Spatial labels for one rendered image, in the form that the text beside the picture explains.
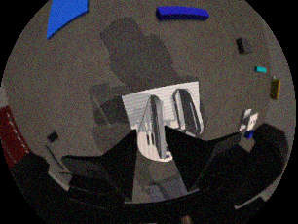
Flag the blue rectangular block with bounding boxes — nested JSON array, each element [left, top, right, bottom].
[[244, 131, 254, 139]]

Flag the blue rectangular bar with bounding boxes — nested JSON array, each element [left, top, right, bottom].
[[156, 6, 210, 21]]

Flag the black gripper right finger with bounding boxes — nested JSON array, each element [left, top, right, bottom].
[[165, 125, 242, 192]]

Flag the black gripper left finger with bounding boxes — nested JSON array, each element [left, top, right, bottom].
[[61, 129, 137, 202]]

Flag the blue flat rectangular plate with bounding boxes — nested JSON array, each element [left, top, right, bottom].
[[47, 0, 90, 39]]

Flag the cyan flat bar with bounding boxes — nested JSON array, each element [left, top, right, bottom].
[[254, 65, 267, 73]]

